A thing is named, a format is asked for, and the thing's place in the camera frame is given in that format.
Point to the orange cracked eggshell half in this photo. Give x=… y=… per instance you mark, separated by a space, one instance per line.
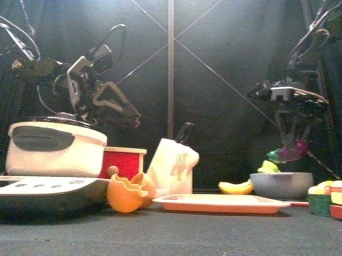
x=123 y=196
x=147 y=186

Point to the white toy cooking pot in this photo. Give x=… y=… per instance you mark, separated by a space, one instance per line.
x=53 y=153

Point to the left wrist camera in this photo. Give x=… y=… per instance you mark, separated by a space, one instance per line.
x=102 y=58

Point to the green and yellow toy block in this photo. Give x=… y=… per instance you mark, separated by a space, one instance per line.
x=319 y=200

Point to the red box with wooden top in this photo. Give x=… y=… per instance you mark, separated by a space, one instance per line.
x=124 y=163

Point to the gray bowl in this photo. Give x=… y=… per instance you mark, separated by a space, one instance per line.
x=282 y=185

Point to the small brown wooden knob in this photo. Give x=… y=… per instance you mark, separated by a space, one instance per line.
x=112 y=170

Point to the pink rectangular tray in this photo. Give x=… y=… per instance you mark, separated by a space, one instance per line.
x=222 y=202

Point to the red and yellow toy block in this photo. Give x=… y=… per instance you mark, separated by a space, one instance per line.
x=337 y=200

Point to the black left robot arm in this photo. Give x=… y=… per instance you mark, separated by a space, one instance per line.
x=31 y=68

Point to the yellow toy banana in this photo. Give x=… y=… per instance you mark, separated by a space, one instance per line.
x=235 y=188

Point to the vertical metal frame pole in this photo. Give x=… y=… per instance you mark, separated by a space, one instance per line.
x=170 y=66

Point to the white toy knife block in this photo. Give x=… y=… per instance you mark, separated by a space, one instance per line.
x=174 y=170

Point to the black pot lid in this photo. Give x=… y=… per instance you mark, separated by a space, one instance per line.
x=57 y=118

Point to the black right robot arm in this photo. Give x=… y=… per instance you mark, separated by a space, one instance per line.
x=311 y=43

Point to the yellow-green toy fruit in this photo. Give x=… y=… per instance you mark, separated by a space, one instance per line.
x=268 y=167

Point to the purple toy eggplant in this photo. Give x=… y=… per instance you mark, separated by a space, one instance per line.
x=291 y=153

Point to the white toy stove base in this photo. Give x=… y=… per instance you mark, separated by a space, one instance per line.
x=44 y=193

